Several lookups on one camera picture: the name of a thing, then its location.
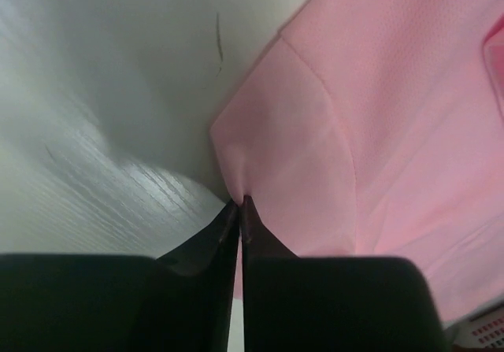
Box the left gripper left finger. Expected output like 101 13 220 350
1 202 239 351

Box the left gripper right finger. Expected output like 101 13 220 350
240 197 449 351

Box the pink t-shirt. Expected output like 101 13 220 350
210 0 503 322

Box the white laundry basket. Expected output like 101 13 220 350
449 305 503 350

